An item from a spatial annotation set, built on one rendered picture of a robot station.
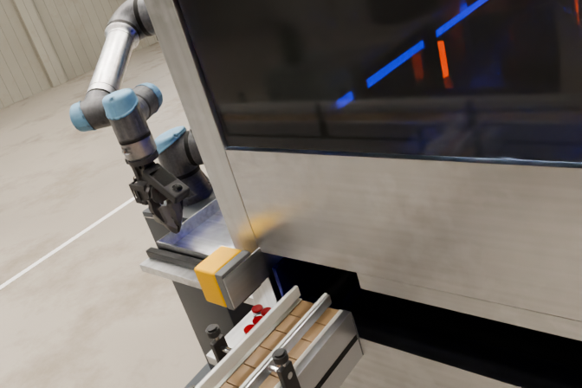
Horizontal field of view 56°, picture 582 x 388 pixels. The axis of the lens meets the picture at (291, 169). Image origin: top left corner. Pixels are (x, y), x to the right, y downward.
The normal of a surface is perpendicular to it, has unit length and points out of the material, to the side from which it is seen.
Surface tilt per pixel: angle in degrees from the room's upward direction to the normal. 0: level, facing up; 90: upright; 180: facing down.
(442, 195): 90
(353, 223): 90
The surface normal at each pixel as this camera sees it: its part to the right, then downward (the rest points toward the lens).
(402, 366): -0.59, 0.47
